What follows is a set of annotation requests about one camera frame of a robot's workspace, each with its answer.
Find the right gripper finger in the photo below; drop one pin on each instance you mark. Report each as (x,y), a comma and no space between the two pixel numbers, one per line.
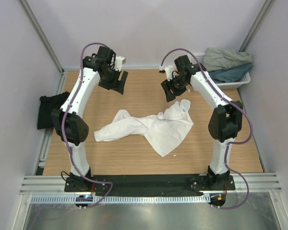
(169,90)
(178,91)

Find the white plastic laundry basket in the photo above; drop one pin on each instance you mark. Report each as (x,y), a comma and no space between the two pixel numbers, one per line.
(231,85)

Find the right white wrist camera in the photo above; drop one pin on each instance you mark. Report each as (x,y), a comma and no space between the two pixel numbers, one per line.
(167,69)

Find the aluminium front frame rail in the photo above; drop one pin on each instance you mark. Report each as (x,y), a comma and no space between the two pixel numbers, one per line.
(253,182)

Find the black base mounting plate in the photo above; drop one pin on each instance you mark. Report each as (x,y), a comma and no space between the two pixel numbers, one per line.
(160,185)

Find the slotted grey cable duct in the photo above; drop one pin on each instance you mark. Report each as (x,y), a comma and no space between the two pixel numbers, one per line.
(87,199)

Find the teal blue t shirt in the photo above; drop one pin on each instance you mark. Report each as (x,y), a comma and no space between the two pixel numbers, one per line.
(233,74)

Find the left aluminium corner post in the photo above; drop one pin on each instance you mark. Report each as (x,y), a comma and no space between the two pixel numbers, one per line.
(39,31)

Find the grey t shirt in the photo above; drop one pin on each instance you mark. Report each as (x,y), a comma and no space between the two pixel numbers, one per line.
(219,59)

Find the aluminium corner post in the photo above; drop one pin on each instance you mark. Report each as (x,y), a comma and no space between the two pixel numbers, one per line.
(39,31)
(263,12)

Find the right aluminium corner post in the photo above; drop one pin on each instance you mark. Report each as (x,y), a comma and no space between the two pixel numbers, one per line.
(263,12)

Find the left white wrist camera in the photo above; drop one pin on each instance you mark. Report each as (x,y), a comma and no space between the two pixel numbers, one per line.
(119,62)

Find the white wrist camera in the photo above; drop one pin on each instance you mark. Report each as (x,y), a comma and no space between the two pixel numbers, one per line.
(167,69)
(119,62)

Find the white t shirt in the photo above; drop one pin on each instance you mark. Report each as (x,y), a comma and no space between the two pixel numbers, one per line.
(164,131)

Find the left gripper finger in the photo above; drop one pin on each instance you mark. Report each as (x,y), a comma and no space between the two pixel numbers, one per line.
(109,86)
(121,83)

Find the black folded t shirt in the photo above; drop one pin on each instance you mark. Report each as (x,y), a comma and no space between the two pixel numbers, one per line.
(47,104)

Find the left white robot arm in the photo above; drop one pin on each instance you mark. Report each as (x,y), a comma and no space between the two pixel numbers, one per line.
(68,120)

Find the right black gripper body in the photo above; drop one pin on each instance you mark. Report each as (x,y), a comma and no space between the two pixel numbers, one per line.
(176,81)

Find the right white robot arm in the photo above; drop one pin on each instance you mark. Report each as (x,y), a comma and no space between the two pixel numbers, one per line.
(226,118)

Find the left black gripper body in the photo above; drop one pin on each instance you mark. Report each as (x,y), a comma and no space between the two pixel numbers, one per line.
(112,77)

